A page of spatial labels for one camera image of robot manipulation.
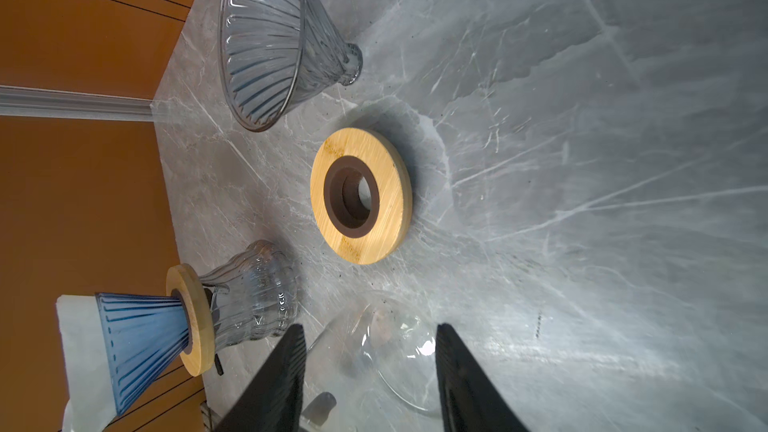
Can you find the aluminium left corner post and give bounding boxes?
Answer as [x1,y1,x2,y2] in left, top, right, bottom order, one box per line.
[1,86,153,122]

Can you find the blue ribbed glass dripper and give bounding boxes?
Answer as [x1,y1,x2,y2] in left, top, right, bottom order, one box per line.
[95,293,190,415]

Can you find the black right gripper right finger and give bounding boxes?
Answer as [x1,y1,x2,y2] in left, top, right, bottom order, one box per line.
[436,323,528,432]

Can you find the ribbed glass coffee server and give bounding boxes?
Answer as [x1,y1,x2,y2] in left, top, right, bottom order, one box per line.
[200,240,300,376]

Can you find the grey ribbed glass dripper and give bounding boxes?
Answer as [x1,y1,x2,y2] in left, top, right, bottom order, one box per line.
[218,0,363,132]

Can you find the white paper coffee filter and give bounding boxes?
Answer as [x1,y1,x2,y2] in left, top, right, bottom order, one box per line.
[56,295,117,431]

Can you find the clear glass pitcher wooden handle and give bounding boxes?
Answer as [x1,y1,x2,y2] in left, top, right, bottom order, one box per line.
[300,291,441,431]

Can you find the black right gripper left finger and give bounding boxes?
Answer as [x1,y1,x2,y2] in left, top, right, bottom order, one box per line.
[215,324,307,432]

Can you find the bamboo dripper ring stand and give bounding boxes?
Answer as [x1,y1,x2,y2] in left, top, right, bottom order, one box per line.
[166,264,215,376]

